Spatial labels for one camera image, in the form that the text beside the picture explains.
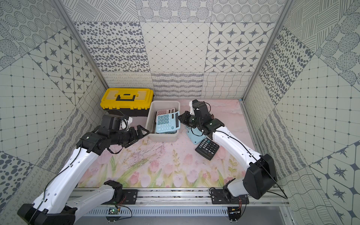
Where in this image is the yellow and black toolbox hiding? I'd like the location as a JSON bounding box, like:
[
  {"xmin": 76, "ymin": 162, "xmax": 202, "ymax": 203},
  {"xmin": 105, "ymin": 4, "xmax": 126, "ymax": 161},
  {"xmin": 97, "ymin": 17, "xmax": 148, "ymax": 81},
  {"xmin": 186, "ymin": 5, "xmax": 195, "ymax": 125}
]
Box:
[{"xmin": 100, "ymin": 88, "xmax": 154, "ymax": 117}]

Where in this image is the pink calculator face down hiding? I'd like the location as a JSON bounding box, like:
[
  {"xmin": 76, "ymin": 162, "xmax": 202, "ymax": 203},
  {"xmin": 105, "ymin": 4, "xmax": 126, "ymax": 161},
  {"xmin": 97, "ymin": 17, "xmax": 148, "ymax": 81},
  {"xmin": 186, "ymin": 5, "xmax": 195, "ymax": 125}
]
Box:
[{"xmin": 157, "ymin": 108, "xmax": 176, "ymax": 115}]

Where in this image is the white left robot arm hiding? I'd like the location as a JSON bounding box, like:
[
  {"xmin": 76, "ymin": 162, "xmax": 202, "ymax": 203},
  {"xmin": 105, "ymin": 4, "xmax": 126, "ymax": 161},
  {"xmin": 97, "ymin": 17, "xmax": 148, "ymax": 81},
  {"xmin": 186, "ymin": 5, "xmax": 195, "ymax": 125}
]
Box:
[{"xmin": 17, "ymin": 115, "xmax": 150, "ymax": 225}]

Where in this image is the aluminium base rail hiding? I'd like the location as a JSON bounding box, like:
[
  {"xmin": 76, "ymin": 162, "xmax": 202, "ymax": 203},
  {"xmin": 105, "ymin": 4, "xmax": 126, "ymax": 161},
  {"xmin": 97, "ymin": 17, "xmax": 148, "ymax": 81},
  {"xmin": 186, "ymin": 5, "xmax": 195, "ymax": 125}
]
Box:
[{"xmin": 85, "ymin": 188, "xmax": 291, "ymax": 221}]

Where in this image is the light blue calculator back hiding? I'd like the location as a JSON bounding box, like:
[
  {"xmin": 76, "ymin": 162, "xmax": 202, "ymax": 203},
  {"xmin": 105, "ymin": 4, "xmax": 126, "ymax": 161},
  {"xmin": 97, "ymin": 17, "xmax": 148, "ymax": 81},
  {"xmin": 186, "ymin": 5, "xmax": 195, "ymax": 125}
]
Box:
[{"xmin": 187, "ymin": 128, "xmax": 207, "ymax": 145}]

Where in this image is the light blue calculator face down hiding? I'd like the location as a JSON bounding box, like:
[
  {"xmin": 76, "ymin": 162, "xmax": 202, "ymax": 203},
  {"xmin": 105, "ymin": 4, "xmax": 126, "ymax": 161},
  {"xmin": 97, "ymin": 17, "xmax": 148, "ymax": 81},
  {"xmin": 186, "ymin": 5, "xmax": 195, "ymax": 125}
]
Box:
[{"xmin": 155, "ymin": 111, "xmax": 181, "ymax": 134}]

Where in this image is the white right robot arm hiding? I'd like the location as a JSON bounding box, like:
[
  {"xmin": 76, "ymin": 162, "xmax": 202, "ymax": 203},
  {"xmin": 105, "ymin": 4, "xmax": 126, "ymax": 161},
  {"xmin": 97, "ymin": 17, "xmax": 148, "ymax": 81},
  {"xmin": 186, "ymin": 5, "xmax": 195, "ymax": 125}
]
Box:
[{"xmin": 179, "ymin": 99, "xmax": 277, "ymax": 200}]

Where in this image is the floral pink table mat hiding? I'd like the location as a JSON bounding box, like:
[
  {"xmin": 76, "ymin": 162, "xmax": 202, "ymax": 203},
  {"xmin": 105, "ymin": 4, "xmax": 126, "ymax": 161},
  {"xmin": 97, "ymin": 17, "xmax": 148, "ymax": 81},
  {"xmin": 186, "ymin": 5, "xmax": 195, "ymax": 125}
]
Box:
[{"xmin": 77, "ymin": 99, "xmax": 262, "ymax": 188}]

